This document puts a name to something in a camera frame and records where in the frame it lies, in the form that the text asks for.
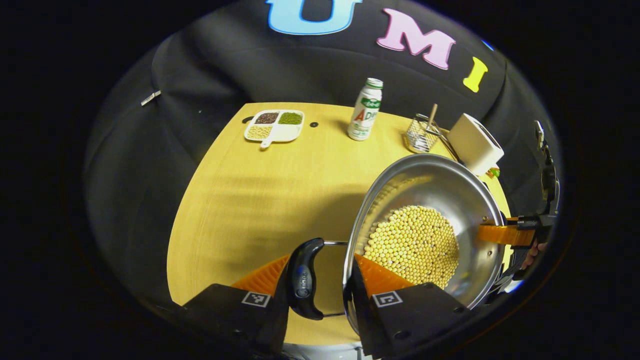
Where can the white drink bottle green label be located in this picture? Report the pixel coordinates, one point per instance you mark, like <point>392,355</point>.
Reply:
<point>364,112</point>

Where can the white divided bean plate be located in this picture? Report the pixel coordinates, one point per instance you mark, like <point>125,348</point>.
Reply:
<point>280,131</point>

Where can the silver cloth clip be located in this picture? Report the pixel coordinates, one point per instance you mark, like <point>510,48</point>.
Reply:
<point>150,98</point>

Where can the black backdrop cloth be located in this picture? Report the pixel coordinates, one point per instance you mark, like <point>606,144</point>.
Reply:
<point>225,65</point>

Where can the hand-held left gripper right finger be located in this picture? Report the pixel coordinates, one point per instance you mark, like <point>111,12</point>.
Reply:
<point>400,320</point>

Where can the stainless steel pot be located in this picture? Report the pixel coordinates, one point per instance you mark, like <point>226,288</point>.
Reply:
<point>440,185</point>

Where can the pile of yellow soybeans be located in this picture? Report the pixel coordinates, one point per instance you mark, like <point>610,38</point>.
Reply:
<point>415,245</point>

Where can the wooden stick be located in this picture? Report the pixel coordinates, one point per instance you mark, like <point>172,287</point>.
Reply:
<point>432,115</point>

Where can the white toaster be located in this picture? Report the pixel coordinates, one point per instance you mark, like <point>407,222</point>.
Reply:
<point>472,145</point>

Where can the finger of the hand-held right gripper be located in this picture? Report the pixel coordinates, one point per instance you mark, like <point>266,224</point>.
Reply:
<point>500,234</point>

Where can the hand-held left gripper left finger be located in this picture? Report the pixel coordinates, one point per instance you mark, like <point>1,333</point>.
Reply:
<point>235,312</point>

